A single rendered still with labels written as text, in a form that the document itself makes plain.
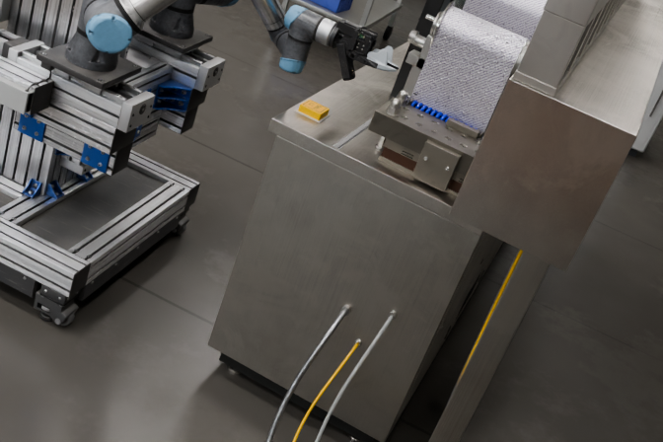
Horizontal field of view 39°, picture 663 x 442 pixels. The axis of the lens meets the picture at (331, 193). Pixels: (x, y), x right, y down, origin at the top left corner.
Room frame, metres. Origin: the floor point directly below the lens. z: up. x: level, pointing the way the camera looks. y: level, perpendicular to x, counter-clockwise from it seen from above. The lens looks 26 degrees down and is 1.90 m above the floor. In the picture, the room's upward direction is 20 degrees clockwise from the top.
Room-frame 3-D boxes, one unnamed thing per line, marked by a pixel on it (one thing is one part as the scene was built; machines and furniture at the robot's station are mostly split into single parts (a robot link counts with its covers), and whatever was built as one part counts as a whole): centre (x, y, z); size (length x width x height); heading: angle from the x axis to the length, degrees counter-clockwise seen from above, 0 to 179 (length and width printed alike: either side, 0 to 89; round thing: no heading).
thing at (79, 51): (2.51, 0.80, 0.87); 0.15 x 0.15 x 0.10
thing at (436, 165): (2.31, -0.24, 0.96); 0.10 x 0.03 x 0.11; 76
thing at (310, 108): (2.52, 0.13, 0.91); 0.07 x 0.07 x 0.02; 76
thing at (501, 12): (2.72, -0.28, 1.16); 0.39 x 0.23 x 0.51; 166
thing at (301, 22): (2.65, 0.25, 1.11); 0.11 x 0.08 x 0.09; 76
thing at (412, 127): (2.40, -0.25, 1.00); 0.40 x 0.16 x 0.06; 76
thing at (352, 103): (3.52, -0.39, 0.88); 2.52 x 0.66 x 0.04; 166
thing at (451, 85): (2.53, -0.23, 1.11); 0.23 x 0.01 x 0.18; 76
